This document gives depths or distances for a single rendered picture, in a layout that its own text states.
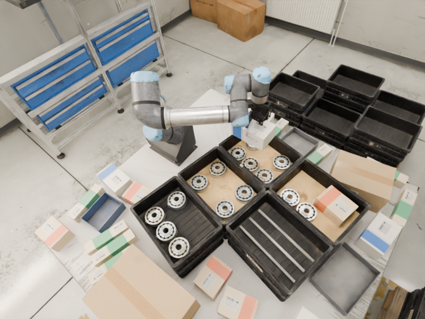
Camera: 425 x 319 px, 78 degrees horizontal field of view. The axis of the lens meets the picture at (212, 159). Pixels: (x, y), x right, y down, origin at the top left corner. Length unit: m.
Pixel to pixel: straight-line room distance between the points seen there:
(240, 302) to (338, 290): 0.48
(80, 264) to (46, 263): 1.00
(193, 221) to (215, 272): 0.28
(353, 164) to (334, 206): 0.33
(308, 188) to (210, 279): 0.71
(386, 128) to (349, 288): 1.39
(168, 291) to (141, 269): 0.16
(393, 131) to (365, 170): 0.88
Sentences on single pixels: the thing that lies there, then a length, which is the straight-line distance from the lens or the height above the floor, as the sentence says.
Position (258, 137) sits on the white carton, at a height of 1.14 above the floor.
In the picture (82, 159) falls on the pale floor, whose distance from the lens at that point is 3.08.
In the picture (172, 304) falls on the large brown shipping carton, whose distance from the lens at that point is 1.27.
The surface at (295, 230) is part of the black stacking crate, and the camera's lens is 1.43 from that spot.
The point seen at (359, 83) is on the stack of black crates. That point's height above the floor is 0.49.
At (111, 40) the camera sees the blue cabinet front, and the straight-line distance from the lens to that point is 3.06.
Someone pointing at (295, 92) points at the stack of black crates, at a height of 0.49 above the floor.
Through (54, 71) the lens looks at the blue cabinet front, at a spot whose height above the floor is 0.80.
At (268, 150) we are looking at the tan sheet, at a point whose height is 0.83.
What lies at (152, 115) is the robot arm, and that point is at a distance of 1.10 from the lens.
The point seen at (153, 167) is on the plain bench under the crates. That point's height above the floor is 0.70.
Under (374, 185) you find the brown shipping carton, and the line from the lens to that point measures 1.65.
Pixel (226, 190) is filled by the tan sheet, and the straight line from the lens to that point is 1.49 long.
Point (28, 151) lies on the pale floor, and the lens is 3.52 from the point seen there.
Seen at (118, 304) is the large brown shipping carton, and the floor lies 0.90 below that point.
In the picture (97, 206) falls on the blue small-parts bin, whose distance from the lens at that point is 1.76.
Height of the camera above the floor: 2.13
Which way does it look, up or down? 54 degrees down
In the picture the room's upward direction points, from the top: 7 degrees counter-clockwise
